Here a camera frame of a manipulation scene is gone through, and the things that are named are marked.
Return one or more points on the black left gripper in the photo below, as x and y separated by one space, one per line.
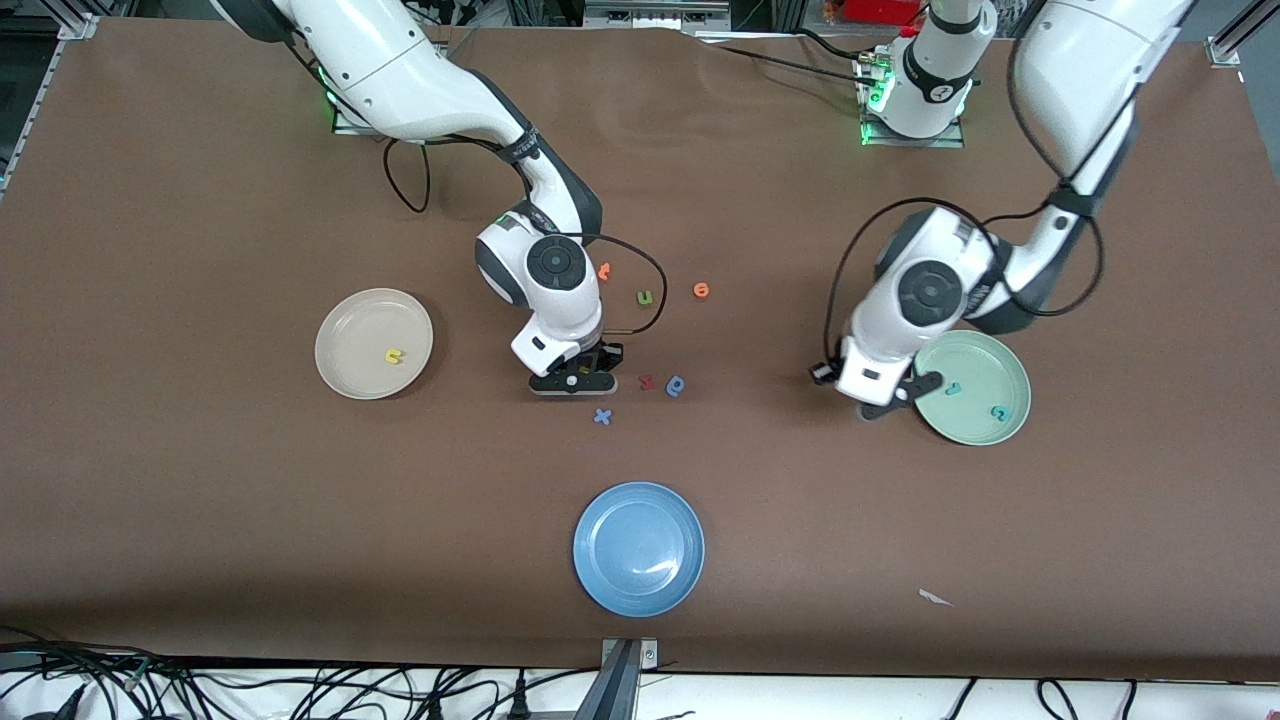
822 373

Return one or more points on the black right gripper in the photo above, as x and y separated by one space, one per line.
606 354

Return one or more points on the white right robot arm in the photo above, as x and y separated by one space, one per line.
550 290

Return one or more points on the blue letter g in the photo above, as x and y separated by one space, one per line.
676 385

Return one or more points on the green plate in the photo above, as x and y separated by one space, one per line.
990 375

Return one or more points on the blue plate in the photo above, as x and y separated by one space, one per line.
638 549

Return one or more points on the white paper scrap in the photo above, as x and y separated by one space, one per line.
935 597

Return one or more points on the beige brown plate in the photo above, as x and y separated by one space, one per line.
355 335

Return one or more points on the grey metal equipment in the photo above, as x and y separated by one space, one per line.
655 12

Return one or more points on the black power plug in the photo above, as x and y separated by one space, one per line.
519 700

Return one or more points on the red box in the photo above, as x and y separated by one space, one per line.
880 10

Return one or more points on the brown table cover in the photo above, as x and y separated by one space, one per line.
200 500

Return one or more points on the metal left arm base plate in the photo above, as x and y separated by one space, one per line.
950 142

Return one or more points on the aluminium camera mount profile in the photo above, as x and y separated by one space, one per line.
620 690

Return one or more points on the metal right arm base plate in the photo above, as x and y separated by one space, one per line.
345 125

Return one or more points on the aluminium frame rail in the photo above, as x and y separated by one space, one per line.
1235 35
40 90

